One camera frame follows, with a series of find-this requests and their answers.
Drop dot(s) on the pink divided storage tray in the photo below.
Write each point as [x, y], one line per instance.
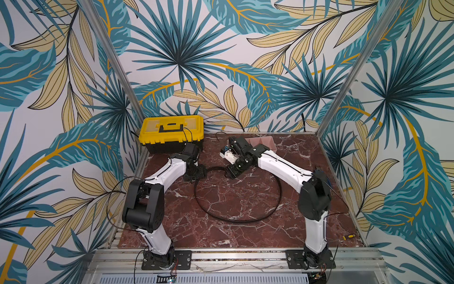
[267, 141]

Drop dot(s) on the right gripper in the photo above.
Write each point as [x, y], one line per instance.
[232, 168]

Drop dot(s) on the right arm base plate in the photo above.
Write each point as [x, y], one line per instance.
[306, 259]

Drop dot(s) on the yellow black toolbox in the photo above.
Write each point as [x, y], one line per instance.
[171, 134]

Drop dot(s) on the yellow black screwdriver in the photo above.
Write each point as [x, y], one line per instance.
[350, 236]

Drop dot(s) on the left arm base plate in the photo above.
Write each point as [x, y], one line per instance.
[180, 259]

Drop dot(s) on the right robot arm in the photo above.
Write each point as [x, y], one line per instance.
[313, 187]

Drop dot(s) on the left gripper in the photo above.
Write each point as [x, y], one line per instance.
[201, 174]

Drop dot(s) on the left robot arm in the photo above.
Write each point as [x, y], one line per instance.
[144, 204]

